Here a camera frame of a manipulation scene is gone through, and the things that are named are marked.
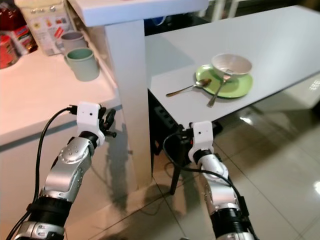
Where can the pale green mug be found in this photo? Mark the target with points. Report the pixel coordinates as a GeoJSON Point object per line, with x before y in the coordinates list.
{"type": "Point", "coordinates": [84, 66]}

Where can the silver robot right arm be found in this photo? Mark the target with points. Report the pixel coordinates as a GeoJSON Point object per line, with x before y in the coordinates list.
{"type": "Point", "coordinates": [215, 185]}

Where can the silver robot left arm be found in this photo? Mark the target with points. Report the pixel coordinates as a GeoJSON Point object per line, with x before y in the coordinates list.
{"type": "Point", "coordinates": [65, 165]}

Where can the black lattice crate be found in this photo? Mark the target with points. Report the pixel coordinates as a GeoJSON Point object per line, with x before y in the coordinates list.
{"type": "Point", "coordinates": [160, 125]}

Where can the black table leg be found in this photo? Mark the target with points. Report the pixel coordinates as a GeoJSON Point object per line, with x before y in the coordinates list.
{"type": "Point", "coordinates": [175, 180]}

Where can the metal fork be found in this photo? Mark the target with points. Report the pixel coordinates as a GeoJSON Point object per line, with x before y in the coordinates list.
{"type": "Point", "coordinates": [216, 95]}

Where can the gold metal spoon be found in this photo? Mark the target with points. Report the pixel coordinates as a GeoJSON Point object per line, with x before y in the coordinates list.
{"type": "Point", "coordinates": [204, 83]}

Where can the green plate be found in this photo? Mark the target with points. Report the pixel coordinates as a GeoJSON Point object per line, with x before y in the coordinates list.
{"type": "Point", "coordinates": [237, 89]}

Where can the white bowl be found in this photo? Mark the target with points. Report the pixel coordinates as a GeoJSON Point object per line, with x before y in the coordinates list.
{"type": "Point", "coordinates": [230, 65]}

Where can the grey mug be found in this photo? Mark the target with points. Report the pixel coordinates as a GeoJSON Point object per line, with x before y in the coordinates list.
{"type": "Point", "coordinates": [72, 41]}

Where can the white kitchen counter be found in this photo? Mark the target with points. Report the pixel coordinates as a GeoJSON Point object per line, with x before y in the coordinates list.
{"type": "Point", "coordinates": [15, 167]}

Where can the white cracker bag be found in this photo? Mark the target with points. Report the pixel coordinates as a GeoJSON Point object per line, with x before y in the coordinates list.
{"type": "Point", "coordinates": [45, 25]}

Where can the red plastic container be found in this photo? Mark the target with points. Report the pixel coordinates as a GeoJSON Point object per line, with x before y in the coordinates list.
{"type": "Point", "coordinates": [6, 52]}

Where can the dark red snack bag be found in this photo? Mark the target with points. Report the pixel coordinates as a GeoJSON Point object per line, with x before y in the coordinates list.
{"type": "Point", "coordinates": [12, 20]}

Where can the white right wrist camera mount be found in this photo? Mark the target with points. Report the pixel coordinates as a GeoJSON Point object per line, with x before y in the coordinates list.
{"type": "Point", "coordinates": [202, 135]}

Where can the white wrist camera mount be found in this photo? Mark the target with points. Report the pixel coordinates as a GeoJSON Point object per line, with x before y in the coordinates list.
{"type": "Point", "coordinates": [87, 115]}
{"type": "Point", "coordinates": [202, 135]}

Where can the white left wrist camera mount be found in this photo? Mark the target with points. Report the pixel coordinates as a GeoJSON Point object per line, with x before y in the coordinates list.
{"type": "Point", "coordinates": [87, 115]}

